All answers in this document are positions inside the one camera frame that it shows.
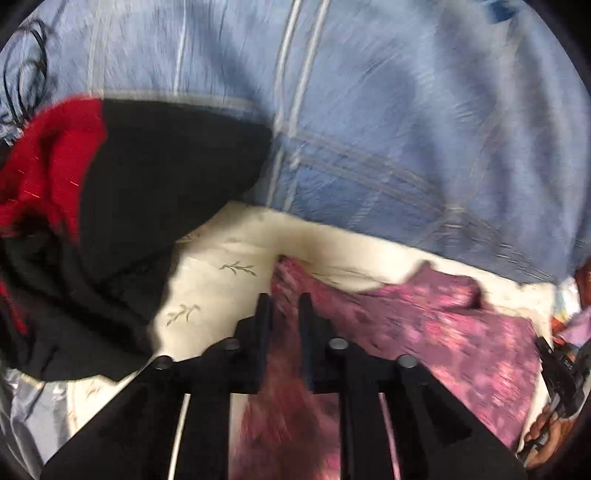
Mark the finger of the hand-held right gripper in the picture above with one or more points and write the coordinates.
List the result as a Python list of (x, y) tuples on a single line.
[(558, 374)]

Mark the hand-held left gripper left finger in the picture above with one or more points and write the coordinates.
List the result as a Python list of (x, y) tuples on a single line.
[(264, 332)]

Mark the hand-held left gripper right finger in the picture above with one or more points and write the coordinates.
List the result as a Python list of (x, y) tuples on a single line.
[(305, 332)]

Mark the purple floral garment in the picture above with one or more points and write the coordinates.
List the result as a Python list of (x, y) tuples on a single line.
[(438, 341)]

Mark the person's right hand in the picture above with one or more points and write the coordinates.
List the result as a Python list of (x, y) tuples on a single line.
[(554, 434)]

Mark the lilac cloth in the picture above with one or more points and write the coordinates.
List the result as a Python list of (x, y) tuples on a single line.
[(579, 328)]

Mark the pale blue printed cloth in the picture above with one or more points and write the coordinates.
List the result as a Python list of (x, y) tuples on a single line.
[(563, 302)]

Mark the white leaf-print quilt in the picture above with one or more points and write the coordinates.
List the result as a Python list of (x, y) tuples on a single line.
[(207, 277)]

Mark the black and red garment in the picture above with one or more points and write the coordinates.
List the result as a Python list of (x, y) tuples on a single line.
[(161, 184)]

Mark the blue denim jeans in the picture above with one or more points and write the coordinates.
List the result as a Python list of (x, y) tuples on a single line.
[(392, 115)]

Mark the pale blue striped sheet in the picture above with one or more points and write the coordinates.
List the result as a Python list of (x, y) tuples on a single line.
[(37, 415)]

